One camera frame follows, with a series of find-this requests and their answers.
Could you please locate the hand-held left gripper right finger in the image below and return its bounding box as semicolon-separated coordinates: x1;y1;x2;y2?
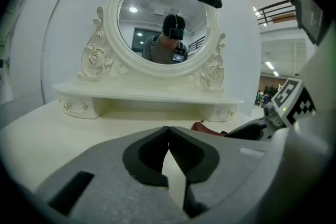
169;125;280;219

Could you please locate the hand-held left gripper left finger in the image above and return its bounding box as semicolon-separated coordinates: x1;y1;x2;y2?
33;125;186;222

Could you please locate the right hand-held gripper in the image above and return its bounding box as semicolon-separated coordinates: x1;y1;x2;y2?
224;77;317;141

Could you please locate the reddish brown cloth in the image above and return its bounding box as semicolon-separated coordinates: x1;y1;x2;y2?
191;120;228;137

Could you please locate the white dressing table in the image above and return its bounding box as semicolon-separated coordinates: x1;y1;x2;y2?
0;82;266;192

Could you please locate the black metal railing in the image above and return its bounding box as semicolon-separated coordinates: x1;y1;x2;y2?
256;0;297;26

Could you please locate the black chest-mounted screen device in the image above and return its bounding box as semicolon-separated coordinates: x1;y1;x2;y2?
284;0;330;46

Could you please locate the oval mirror ornate white frame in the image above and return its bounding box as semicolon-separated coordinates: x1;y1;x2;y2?
77;0;226;92

